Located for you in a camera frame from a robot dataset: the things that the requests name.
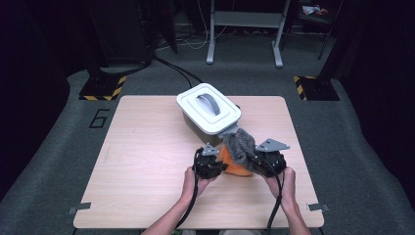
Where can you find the dark shelf with small items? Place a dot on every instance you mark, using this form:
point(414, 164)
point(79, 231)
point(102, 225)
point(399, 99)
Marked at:
point(313, 11)

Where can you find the black cabinet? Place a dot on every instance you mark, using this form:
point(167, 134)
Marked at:
point(120, 29)

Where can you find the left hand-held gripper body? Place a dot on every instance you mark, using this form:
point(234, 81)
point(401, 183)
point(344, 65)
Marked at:
point(205, 166)

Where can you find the black yellow striped stand base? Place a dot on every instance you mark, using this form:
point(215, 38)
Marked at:
point(101, 88)
point(318, 89)

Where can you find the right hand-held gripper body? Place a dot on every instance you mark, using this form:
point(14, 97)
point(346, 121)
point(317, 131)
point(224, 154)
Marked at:
point(270, 163)

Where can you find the brown translucent storage box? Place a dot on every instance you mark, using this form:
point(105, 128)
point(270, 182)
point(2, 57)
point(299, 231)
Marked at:
point(199, 135)

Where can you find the person's right hand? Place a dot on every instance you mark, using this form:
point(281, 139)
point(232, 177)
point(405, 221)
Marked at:
point(287, 189)

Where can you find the grey fluffy cloth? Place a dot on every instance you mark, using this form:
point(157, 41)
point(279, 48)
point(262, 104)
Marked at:
point(241, 147)

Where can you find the white metal stand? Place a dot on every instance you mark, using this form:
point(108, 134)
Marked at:
point(248, 19)

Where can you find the person's left hand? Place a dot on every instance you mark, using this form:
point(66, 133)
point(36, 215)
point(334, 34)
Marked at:
point(194, 187)

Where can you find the orange plush toy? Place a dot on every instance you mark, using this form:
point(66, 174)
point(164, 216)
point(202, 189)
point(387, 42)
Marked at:
point(236, 169)

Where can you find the grey tape strip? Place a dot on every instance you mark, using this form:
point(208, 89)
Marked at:
point(318, 207)
point(80, 207)

